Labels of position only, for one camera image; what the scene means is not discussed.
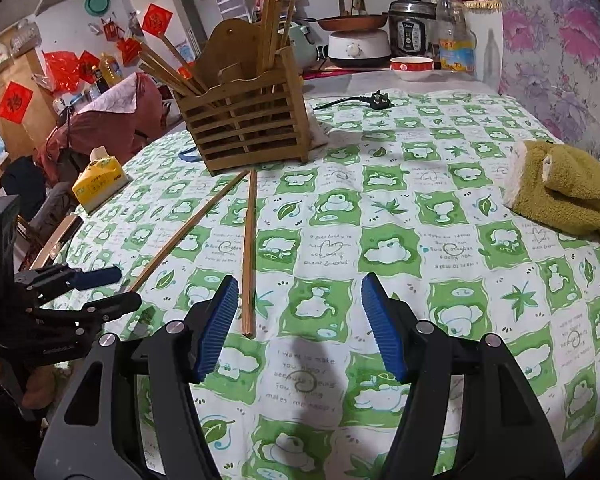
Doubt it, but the wooden chopstick four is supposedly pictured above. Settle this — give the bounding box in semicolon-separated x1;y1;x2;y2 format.
128;170;248;292

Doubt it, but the wooden chopstick three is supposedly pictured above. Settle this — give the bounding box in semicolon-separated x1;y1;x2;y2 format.
242;168;257;338

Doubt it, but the red white bowl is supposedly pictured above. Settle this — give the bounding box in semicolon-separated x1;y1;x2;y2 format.
390;56;434;81

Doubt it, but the brown frying pan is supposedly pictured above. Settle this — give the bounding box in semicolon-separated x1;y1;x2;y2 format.
317;13;388;32

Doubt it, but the olive green towel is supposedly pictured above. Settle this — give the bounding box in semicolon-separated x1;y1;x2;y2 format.
503;140;600;238

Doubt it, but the wooden chopstick two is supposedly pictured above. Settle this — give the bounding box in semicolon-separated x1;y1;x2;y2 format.
158;32;208;93

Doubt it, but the wooden utensil holder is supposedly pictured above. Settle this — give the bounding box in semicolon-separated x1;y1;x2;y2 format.
174;20;310;176

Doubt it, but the white refrigerator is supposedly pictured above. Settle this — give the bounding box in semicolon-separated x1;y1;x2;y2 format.
131;0;207;70

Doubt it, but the blue hair band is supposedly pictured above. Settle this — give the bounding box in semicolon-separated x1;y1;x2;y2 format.
178;146;202;162

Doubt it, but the wooden chopstick one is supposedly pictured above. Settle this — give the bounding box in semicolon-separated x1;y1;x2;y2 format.
138;42;201;96

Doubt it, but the yellow tissue pack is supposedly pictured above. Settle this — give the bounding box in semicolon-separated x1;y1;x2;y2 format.
72;145;129;214

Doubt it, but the person left hand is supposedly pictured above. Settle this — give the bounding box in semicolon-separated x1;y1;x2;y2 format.
21;365;57;410

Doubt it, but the black power plug cable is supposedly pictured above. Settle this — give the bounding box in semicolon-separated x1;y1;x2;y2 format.
312;89;396;112

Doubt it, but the red covered furniture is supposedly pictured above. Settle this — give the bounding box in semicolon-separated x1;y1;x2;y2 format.
33;73;166;186

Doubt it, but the green checkered tablecloth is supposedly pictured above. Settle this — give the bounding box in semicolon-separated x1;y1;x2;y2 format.
66;90;600;479

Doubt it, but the black silver pressure cooker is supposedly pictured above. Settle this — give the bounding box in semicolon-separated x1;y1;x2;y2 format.
388;0;439;60

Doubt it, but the plastic oil bottle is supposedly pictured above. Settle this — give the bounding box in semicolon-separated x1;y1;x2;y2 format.
436;0;476;75

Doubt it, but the mint green rice cooker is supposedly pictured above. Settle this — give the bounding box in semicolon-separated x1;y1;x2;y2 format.
288;22;318;72

